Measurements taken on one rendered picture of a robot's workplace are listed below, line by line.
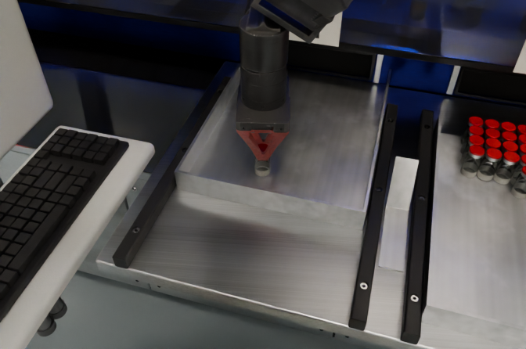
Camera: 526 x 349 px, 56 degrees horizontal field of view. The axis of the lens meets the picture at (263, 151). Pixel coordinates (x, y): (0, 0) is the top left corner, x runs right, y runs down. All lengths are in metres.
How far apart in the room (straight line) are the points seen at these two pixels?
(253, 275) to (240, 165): 0.19
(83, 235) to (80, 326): 0.90
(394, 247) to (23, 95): 0.67
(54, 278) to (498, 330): 0.55
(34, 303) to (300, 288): 0.35
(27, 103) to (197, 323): 0.89
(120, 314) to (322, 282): 1.11
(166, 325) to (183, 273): 0.99
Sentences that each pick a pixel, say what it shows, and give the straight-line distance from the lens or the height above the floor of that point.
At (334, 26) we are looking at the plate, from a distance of 0.78.
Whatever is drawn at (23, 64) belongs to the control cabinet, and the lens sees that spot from 0.96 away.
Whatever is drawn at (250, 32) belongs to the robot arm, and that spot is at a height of 1.12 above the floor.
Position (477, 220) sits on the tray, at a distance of 0.71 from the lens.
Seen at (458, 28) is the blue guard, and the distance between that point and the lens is 0.77.
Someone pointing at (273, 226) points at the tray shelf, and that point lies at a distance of 0.65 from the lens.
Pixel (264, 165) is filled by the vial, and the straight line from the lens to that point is 0.69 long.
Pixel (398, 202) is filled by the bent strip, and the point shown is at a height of 0.89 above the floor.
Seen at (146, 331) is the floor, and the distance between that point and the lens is 1.60.
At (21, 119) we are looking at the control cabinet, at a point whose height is 0.84.
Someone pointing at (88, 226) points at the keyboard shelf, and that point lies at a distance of 0.79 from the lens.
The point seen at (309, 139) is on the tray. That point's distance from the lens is 0.77.
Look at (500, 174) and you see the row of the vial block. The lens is 0.77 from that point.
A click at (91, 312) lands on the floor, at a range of 1.68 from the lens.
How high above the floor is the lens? 1.39
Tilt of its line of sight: 42 degrees down
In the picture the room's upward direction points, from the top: straight up
